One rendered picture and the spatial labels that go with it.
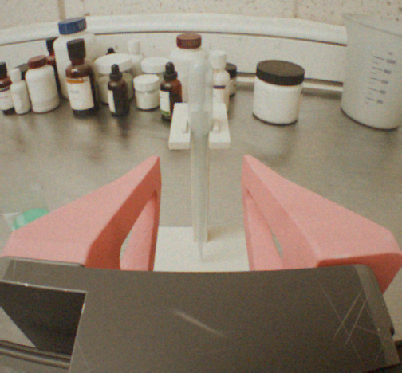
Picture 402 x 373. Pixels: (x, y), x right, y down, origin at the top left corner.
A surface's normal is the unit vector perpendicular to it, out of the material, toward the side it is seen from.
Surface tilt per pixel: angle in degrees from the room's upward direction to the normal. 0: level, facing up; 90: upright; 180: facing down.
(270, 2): 90
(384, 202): 0
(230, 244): 0
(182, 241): 0
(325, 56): 90
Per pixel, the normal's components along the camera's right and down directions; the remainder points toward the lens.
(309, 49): -0.12, 0.60
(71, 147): 0.00, -0.80
